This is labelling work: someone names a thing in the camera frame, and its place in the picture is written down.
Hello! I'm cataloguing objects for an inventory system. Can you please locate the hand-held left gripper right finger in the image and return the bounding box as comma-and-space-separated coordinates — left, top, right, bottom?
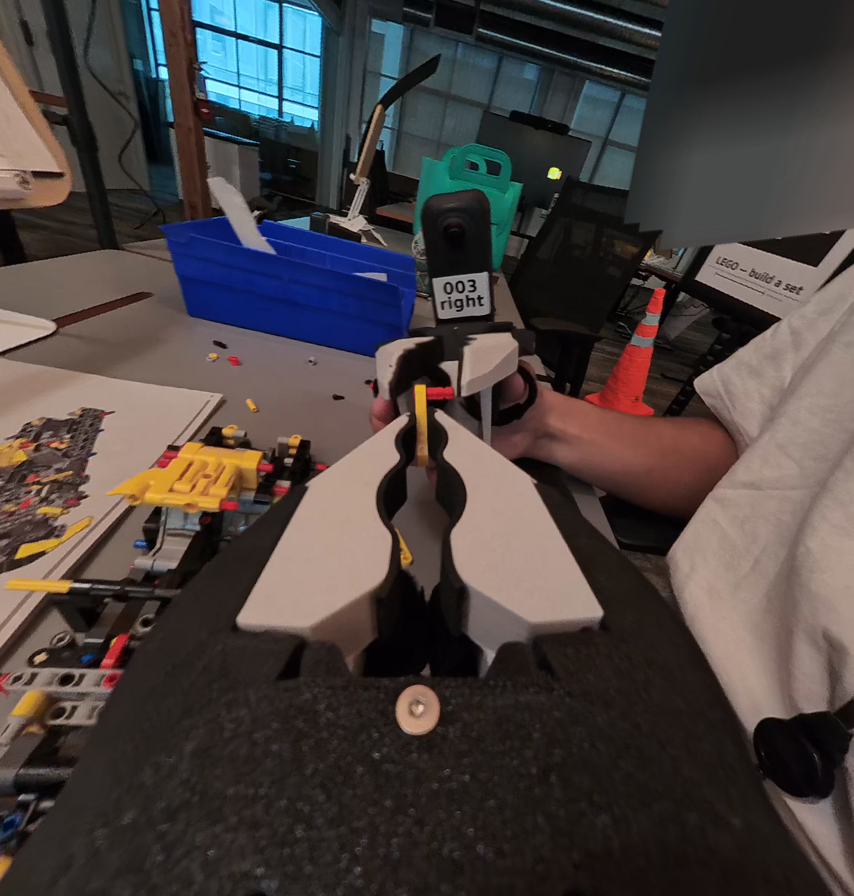
436, 410, 604, 674

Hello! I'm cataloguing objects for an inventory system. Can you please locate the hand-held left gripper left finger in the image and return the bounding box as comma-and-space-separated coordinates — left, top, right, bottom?
235, 413, 411, 674

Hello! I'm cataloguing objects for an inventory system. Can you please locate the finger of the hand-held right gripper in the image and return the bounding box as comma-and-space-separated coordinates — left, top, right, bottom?
374, 336, 442, 419
458, 333, 523, 396

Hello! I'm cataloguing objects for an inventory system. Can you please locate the lego car chassis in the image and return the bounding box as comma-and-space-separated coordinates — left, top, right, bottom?
0, 423, 330, 896

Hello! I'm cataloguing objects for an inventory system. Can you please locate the person's right forearm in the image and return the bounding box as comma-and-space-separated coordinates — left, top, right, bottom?
532, 395, 740, 519

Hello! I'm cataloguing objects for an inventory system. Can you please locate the lego instruction booklet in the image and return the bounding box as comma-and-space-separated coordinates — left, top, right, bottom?
0, 357, 225, 673

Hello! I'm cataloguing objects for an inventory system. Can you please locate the person's right hand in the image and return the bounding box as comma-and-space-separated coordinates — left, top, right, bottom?
369, 364, 576, 463

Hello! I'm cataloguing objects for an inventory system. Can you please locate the teal tote bag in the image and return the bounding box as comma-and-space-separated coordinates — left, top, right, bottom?
416, 143, 524, 274

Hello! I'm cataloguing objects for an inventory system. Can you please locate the black monitor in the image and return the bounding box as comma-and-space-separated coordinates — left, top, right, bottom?
474, 110, 592, 211

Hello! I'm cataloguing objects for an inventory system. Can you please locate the blue storage bin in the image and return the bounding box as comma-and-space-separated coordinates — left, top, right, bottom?
160, 216, 417, 358

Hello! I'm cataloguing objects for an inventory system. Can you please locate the black mesh chair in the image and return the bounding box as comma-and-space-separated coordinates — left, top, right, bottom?
507, 175, 662, 396

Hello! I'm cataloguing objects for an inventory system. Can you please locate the orange traffic cone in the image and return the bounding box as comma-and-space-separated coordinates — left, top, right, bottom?
584, 287, 669, 417

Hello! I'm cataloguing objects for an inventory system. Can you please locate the white paper strip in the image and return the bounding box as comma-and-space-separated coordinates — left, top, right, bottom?
206, 176, 277, 254

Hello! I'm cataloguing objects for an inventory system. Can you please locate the black framed paper sign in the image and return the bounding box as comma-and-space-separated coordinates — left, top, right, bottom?
693, 231, 854, 319

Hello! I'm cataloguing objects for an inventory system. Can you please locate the white document stand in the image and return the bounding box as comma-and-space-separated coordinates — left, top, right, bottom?
0, 0, 72, 361

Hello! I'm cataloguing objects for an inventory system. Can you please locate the printed instruction sheet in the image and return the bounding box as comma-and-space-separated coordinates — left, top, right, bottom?
0, 42, 62, 176

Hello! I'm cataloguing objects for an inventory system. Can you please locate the wooden post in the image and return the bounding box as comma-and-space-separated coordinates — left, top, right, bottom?
160, 0, 212, 221

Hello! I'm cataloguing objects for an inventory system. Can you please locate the black strap knob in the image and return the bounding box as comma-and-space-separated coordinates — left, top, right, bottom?
752, 693, 854, 800

